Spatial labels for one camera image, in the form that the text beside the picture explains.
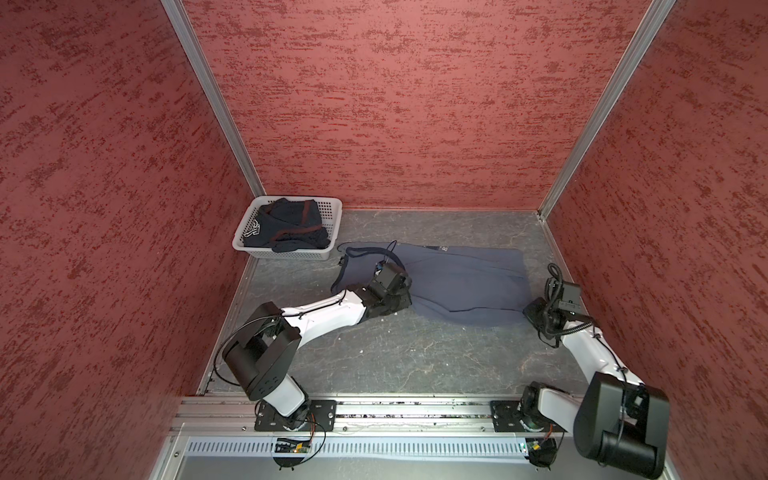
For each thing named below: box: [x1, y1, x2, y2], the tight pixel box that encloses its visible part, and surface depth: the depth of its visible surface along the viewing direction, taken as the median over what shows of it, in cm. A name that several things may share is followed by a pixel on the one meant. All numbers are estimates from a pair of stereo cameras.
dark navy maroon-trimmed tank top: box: [243, 198, 331, 253], surface depth 109 cm
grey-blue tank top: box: [330, 242, 534, 326], surface depth 105 cm
